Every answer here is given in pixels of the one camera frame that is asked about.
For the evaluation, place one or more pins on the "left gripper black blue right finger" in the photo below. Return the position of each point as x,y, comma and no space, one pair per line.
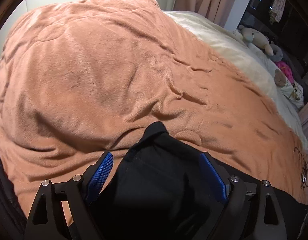
251,210

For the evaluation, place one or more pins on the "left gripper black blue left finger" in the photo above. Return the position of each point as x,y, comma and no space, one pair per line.
47,220

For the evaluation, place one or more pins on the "black pants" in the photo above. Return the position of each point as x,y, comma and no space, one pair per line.
158,192

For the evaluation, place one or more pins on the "orange-brown blanket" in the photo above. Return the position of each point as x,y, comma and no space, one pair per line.
80,78

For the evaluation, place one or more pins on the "bear print pillow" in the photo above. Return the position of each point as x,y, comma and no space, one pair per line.
292,91

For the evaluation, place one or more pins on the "pink plush toy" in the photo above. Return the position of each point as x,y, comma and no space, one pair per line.
286,70

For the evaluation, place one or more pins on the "cream white duvet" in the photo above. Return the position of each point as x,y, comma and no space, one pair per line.
249,59

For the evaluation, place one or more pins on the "grey plush toy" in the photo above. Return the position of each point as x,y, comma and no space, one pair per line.
277,53

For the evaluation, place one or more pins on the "beige teddy bear plush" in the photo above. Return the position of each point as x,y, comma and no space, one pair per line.
255,37

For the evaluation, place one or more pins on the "floral hanging garment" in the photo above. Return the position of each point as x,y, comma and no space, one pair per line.
277,10

